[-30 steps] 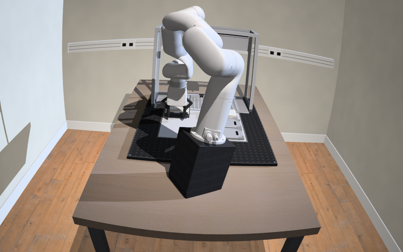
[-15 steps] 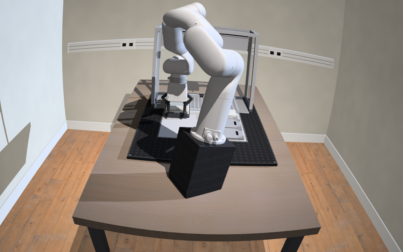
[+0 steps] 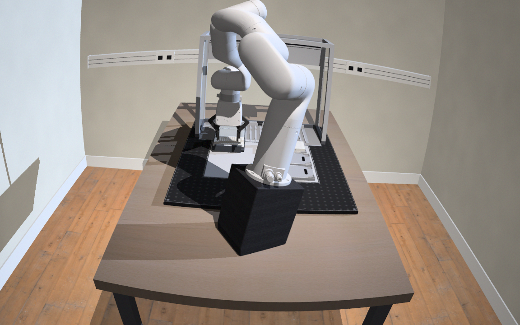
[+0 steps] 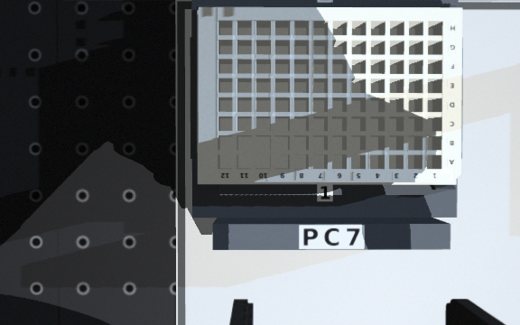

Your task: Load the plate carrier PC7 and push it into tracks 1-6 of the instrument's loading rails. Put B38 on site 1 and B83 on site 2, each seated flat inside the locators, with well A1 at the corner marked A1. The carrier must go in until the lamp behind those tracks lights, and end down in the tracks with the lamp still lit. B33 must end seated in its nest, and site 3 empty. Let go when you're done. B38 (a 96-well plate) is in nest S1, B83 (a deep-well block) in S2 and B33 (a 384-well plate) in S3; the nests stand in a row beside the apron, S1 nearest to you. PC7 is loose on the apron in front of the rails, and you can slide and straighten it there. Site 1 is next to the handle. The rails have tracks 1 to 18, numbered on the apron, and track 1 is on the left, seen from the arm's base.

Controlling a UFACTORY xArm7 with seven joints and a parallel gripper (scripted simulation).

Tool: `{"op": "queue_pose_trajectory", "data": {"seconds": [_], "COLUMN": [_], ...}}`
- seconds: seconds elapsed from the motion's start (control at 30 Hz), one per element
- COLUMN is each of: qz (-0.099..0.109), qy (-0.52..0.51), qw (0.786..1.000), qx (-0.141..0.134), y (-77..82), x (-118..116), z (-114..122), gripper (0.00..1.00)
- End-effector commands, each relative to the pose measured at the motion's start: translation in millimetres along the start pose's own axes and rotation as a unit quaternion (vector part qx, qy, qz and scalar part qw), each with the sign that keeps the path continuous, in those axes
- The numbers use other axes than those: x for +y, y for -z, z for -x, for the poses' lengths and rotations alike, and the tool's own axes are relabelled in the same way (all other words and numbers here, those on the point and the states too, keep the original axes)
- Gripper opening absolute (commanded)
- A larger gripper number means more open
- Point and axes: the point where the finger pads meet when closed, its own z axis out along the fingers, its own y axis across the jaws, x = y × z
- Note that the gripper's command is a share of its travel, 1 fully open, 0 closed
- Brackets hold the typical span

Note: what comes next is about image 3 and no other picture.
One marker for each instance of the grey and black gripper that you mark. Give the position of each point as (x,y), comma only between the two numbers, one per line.
(228,114)

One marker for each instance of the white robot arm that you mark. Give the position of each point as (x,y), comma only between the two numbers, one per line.
(262,54)

